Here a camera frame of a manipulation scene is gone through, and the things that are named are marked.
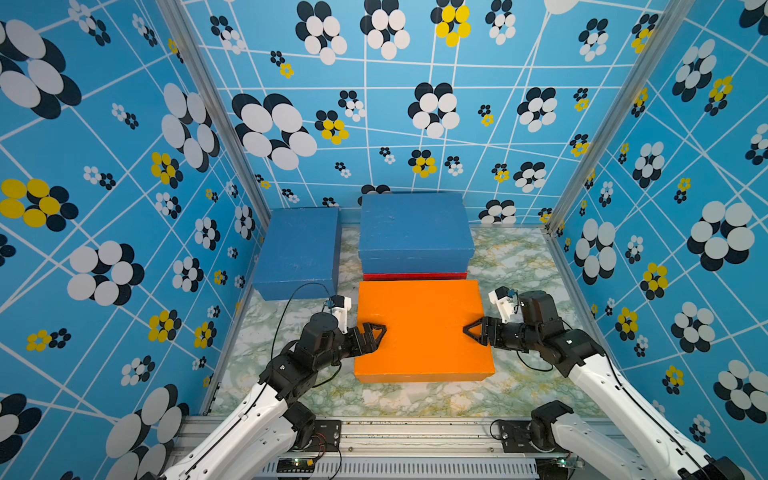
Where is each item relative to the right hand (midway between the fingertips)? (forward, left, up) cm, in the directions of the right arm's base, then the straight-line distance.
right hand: (476, 330), depth 76 cm
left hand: (-1, +25, +3) cm, 25 cm away
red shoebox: (+18, +12, -2) cm, 22 cm away
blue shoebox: (+26, +15, +9) cm, 32 cm away
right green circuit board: (-27, -17, -17) cm, 37 cm away
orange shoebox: (-3, +14, +3) cm, 14 cm away
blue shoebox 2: (+30, +52, -1) cm, 61 cm away
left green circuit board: (-28, +45, -17) cm, 56 cm away
